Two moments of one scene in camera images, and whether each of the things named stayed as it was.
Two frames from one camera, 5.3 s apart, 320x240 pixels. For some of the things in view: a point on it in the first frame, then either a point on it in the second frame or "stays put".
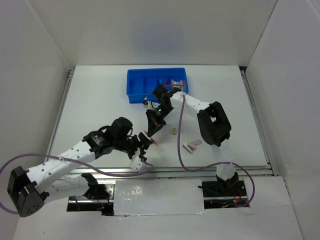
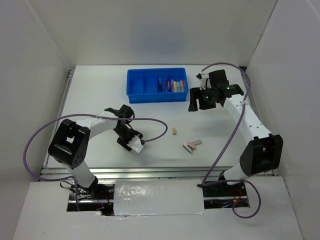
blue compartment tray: x=141 y=83 stays put
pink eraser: x=192 y=144 stays put
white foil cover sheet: x=155 y=197 stays put
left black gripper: x=144 y=141 to x=123 y=143
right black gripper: x=155 y=124 to x=196 y=93
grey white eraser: x=196 y=142 stays put
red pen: x=154 y=142 to x=169 y=85
